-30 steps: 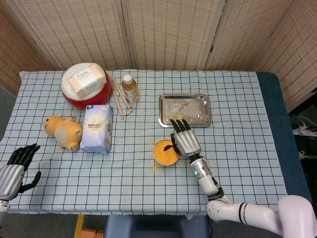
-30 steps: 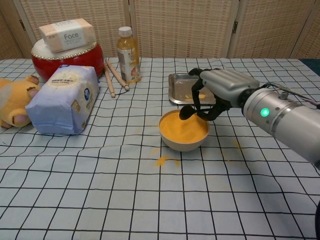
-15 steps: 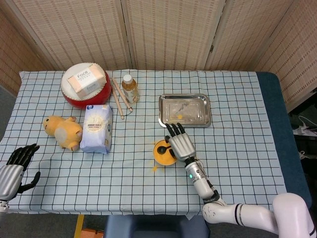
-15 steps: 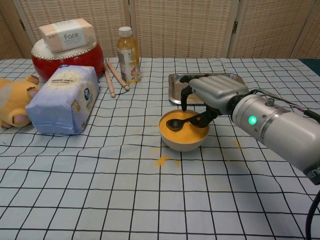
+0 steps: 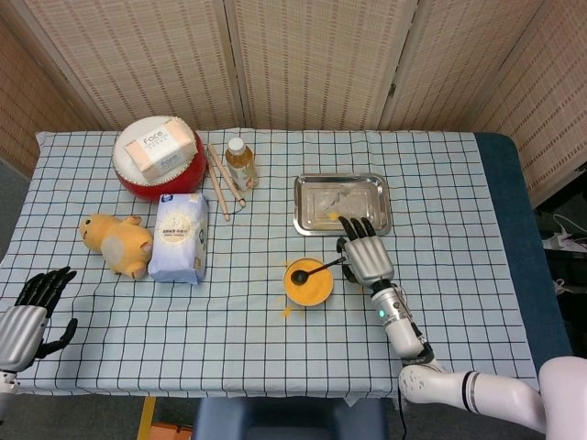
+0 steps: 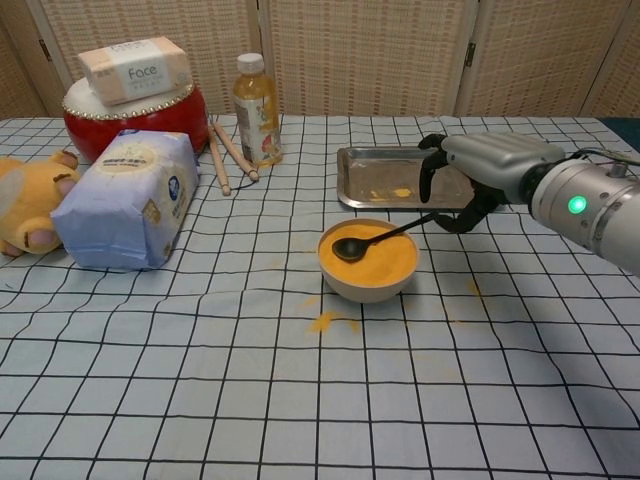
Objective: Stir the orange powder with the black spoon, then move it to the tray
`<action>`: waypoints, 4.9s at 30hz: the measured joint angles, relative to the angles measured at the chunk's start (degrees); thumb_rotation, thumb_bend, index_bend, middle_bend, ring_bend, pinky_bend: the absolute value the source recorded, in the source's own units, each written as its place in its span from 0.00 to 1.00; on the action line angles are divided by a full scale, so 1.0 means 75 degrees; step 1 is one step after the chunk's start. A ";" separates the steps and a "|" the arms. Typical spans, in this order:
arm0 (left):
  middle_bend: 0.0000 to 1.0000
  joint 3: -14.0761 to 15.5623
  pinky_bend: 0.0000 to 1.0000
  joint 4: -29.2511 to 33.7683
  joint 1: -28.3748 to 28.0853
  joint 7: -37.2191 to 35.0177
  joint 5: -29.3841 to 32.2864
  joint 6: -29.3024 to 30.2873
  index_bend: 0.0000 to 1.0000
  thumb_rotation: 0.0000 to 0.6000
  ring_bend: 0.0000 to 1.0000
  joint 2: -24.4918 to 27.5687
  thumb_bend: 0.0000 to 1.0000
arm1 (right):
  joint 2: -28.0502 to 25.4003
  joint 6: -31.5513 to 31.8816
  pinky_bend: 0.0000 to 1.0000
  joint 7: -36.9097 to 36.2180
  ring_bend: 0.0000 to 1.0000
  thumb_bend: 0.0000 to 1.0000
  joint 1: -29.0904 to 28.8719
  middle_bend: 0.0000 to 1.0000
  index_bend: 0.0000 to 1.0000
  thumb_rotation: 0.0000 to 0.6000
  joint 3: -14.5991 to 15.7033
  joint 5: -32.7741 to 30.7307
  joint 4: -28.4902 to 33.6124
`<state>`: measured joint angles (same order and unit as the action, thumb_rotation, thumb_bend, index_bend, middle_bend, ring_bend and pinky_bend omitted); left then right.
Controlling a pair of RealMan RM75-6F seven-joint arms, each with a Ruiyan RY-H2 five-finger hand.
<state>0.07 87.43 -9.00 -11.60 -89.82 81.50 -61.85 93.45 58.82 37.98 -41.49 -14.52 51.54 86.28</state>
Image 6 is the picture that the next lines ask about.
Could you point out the blue tissue pack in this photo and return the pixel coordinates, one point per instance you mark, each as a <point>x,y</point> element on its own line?
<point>125,200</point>

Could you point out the peach white tissue pack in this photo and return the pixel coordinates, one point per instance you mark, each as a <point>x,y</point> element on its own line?
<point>135,75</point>

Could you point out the blue checked tablecloth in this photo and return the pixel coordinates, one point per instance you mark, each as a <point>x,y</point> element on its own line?
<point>300,400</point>

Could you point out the dark blue padded table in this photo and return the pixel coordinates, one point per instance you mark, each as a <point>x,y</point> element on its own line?
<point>622,127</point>

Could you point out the metal tray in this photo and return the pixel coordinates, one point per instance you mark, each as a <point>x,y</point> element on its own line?
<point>380,170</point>

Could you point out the wooden drumstick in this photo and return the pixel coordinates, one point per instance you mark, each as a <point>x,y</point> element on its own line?
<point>235,150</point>
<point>218,165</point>

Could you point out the yellow-orange powder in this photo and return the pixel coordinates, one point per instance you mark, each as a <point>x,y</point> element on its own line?
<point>390,260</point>

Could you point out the yellow drink bottle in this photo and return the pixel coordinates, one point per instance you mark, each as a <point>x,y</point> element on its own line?
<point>257,125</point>

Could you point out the bowl of orange powder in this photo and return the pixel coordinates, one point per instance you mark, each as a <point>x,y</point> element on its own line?
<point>367,293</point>

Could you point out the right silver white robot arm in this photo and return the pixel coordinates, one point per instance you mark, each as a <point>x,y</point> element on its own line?
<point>590,220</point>

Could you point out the red drum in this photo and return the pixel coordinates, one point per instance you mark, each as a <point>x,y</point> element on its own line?
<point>150,125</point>

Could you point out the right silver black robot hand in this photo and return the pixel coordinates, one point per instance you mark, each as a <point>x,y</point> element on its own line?
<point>500,155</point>

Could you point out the yellow plush toy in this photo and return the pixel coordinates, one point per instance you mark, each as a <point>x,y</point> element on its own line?
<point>25,200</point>

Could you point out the black spoon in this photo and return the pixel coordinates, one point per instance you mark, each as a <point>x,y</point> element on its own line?
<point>350,248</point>

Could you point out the woven folding screen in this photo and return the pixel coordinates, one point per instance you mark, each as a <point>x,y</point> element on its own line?
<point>365,50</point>

